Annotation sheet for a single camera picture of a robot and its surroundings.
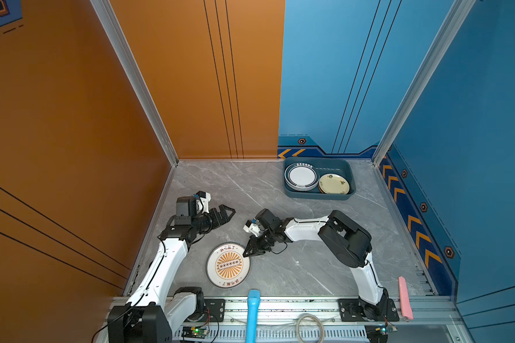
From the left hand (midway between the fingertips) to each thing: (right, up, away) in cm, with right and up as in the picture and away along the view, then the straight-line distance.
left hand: (227, 213), depth 81 cm
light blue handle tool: (+10, -29, -8) cm, 32 cm away
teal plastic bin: (+56, +20, +31) cm, 67 cm away
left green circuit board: (-9, -38, -11) cm, 40 cm away
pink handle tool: (+65, -30, -6) cm, 71 cm away
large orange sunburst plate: (-1, -21, +1) cm, 21 cm away
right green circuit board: (+51, -38, -12) cm, 65 cm away
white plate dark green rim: (+34, +14, +27) cm, 46 cm away
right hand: (+6, -18, +3) cm, 19 cm away
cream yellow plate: (+50, +11, +27) cm, 57 cm away
